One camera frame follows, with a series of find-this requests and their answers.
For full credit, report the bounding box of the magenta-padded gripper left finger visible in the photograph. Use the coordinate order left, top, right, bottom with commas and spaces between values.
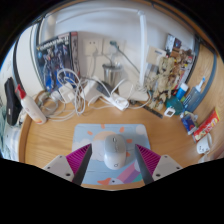
43, 143, 93, 186

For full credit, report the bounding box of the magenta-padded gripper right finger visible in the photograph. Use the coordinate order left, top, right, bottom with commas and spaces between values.
134, 143, 184, 185

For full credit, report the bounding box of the grey computer mouse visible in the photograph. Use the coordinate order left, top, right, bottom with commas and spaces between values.
103, 133, 128, 171

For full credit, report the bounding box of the light blue cloud-print mouse pad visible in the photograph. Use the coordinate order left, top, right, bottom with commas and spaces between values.
71, 123, 152, 186

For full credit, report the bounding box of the white mug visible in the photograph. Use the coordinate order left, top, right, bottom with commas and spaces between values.
195, 132, 214, 155

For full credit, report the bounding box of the small blue pack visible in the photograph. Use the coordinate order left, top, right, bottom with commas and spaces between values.
179, 111, 199, 136

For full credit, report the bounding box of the small white timer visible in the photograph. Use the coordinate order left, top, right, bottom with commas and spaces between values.
163, 107, 176, 118

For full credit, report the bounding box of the black ruler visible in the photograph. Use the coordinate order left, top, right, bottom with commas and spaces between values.
129, 99, 164, 119

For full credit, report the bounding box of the red snack tube can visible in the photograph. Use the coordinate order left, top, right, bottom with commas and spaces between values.
192, 107, 222, 143

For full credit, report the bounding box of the white red-capped pump bottle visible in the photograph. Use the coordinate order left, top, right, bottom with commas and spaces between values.
14, 83, 48, 125

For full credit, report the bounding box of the teal round container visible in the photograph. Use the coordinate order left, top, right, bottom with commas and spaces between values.
165, 95, 185, 116

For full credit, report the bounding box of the white charger block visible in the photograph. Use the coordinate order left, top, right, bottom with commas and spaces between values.
58, 82, 76, 104

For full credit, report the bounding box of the blue spray bottle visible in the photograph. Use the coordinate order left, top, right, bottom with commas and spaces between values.
182, 77, 207, 113

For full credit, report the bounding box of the black bag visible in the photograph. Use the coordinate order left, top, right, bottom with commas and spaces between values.
3, 77, 23, 127

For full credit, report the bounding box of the white power strip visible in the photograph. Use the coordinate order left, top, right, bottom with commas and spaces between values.
105, 93, 130, 112

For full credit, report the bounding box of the large white power adapter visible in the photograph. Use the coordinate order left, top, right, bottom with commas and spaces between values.
81, 79, 101, 104

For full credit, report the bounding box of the beige robot model figure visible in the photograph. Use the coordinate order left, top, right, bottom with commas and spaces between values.
146, 56, 183, 111

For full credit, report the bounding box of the black power adapter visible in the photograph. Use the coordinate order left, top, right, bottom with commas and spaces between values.
95, 81, 114, 98

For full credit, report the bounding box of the steel cup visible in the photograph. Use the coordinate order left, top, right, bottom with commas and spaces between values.
101, 63, 124, 88

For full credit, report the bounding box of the blue robot model kit box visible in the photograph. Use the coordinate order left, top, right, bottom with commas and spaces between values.
35, 31, 81, 94

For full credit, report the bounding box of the white card box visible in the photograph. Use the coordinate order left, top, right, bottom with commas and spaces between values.
145, 45, 167, 66

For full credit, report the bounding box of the tangle of white cables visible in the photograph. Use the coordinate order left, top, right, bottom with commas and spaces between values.
36, 68, 108, 123

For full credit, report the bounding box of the white wall socket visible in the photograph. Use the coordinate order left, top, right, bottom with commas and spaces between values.
82, 38, 103, 57

